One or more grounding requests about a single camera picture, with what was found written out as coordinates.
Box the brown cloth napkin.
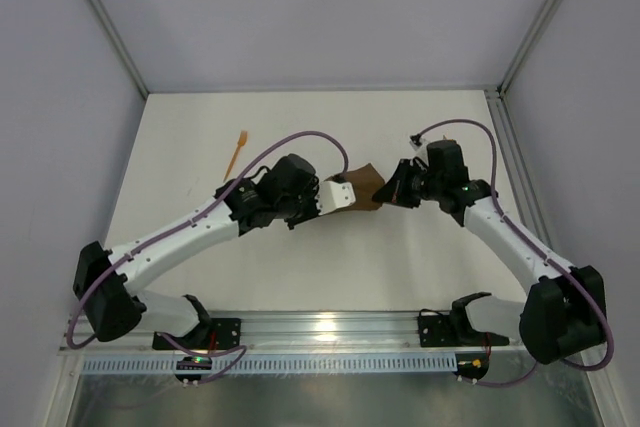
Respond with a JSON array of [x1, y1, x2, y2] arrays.
[[327, 163, 385, 213]]

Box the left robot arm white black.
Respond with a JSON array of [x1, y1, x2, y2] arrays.
[[73, 154, 320, 349]]

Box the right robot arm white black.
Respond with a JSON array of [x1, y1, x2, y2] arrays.
[[372, 140, 606, 365]]

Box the orange plastic fork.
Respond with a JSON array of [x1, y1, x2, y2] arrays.
[[223, 130, 248, 182]]

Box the right small controller board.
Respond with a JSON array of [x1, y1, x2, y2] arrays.
[[453, 355, 490, 386]]

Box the small controller board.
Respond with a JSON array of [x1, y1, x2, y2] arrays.
[[453, 355, 490, 386], [174, 356, 212, 387]]

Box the left small controller board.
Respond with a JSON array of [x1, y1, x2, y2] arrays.
[[174, 356, 212, 387]]

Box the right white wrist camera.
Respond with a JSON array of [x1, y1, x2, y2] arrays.
[[409, 134, 429, 164]]

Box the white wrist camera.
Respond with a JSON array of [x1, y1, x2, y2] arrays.
[[316, 180, 356, 216], [409, 134, 429, 164]]

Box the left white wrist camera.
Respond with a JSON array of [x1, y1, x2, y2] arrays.
[[316, 180, 356, 216]]

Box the aluminium right side rail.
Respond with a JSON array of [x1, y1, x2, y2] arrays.
[[485, 87, 555, 249]]

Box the aluminium rail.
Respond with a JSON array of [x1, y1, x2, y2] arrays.
[[485, 87, 555, 249], [72, 301, 521, 354]]

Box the aluminium front rail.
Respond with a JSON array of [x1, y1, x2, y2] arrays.
[[72, 301, 521, 354]]

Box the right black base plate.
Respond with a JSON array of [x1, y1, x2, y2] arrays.
[[417, 309, 510, 348]]

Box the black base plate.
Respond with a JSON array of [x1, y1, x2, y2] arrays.
[[417, 309, 510, 348], [173, 317, 242, 351]]

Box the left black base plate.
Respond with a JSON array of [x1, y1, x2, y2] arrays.
[[173, 317, 242, 351]]

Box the slotted grey cable duct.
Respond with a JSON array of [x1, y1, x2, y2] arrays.
[[82, 352, 456, 375]]

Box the left aluminium corner post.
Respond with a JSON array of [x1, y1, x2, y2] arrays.
[[85, 0, 150, 100]]

